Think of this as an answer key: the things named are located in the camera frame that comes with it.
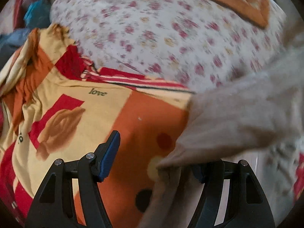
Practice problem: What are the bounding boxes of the grey beige jacket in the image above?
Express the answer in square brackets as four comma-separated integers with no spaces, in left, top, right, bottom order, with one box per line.
[139,26,303,227]

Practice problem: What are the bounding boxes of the blue clothing pile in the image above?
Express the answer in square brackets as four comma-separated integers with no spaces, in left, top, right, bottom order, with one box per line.
[1,0,51,58]

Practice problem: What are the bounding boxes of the orange red fleece blanket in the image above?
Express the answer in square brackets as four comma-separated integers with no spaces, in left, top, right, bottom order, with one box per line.
[1,24,191,227]

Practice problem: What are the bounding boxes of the floral quilt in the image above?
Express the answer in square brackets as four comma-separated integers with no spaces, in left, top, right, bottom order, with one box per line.
[51,0,286,92]

